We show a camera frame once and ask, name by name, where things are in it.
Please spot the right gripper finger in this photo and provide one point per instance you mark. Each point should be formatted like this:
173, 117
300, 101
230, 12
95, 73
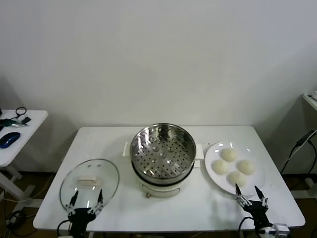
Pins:
238, 191
259, 193

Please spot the silver pen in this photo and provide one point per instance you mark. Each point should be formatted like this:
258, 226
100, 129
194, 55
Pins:
19, 124

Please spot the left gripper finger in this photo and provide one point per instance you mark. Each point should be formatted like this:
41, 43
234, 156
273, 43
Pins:
75, 196
100, 196

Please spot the small black device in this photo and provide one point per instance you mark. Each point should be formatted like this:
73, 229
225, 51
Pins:
26, 120

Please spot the blue computer mouse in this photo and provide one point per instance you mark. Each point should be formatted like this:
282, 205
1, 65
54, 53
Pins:
9, 139

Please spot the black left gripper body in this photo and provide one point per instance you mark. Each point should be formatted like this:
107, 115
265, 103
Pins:
81, 215

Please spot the green hand tool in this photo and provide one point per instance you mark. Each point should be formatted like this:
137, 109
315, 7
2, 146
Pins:
7, 122

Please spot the stacked steamer pot with cloths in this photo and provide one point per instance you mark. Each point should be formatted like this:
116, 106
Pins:
161, 189

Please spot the stainless steel steamer basket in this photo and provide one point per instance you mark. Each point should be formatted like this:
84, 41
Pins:
173, 138

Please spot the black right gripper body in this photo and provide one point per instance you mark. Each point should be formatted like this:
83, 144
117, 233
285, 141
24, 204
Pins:
257, 210

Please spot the white side table with mouse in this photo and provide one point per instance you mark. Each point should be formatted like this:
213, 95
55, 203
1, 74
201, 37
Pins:
32, 134

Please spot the white round plate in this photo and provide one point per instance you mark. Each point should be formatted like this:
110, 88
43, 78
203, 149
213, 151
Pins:
215, 153

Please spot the small white item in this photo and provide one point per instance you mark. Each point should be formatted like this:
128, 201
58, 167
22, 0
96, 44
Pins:
313, 95

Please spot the white steamed baozi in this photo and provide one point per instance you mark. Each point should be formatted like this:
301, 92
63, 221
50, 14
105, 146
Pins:
229, 155
221, 166
237, 178
246, 166

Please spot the black power adapter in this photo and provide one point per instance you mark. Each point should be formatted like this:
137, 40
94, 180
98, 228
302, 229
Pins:
305, 138

